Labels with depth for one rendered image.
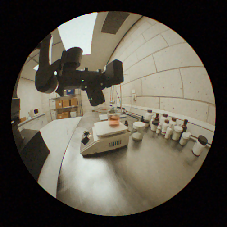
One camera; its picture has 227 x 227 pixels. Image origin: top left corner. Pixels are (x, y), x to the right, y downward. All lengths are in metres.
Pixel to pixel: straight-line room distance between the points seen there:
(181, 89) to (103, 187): 0.61
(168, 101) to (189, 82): 0.25
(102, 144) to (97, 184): 0.14
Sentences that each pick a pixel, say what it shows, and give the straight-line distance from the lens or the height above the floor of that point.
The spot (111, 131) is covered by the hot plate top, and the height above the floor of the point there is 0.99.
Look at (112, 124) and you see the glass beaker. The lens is 0.23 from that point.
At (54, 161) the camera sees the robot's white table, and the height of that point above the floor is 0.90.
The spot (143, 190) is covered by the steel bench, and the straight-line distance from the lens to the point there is 0.20.
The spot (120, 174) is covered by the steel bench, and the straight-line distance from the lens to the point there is 0.21.
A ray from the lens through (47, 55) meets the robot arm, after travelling 0.23.
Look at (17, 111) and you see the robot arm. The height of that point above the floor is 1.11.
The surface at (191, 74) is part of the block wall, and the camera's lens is 0.56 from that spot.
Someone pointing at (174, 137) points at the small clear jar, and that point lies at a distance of 0.39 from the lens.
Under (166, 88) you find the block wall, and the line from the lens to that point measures 0.57.
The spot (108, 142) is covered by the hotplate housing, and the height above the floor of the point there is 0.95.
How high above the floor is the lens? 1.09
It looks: 13 degrees down
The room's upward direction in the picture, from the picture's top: 2 degrees counter-clockwise
